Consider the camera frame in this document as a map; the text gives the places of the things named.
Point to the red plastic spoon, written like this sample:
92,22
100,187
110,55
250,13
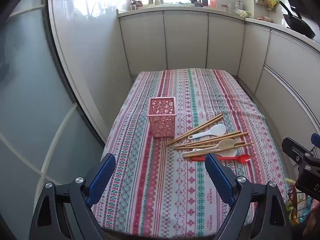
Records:
240,158

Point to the pink perforated utensil basket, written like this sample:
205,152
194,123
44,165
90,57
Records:
162,125

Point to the white rice paddle with hole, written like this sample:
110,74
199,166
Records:
217,130

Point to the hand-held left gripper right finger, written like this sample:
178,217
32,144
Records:
220,180

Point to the beige plastic spoon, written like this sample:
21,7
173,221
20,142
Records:
227,143

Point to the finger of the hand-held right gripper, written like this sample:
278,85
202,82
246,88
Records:
315,139
292,147

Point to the frosted glass sliding door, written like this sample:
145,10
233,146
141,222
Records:
30,105

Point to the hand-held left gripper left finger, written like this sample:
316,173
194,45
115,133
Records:
100,180

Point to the pile of wooden chopsticks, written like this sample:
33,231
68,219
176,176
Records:
197,128

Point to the yellow snack packet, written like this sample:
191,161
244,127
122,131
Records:
271,0

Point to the dark dispenser jar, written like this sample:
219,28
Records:
204,0

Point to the white kitchen countertop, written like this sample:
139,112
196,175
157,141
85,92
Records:
175,6

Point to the patterned striped tablecloth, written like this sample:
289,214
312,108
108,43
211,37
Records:
162,192

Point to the orange snack packet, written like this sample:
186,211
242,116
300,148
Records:
296,197

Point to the black wok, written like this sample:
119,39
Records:
300,25

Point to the white kitchen cabinets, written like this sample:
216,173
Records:
185,40

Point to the person's right hand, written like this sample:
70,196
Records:
313,223

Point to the white plain rice paddle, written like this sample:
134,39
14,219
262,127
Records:
188,152

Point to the clear glass jar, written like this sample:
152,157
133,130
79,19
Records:
238,5

